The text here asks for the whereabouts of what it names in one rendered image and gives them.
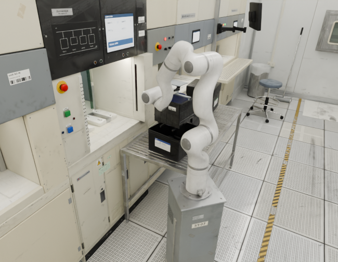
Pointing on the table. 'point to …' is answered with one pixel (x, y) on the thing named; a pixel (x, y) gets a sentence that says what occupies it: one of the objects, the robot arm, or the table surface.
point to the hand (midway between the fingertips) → (176, 86)
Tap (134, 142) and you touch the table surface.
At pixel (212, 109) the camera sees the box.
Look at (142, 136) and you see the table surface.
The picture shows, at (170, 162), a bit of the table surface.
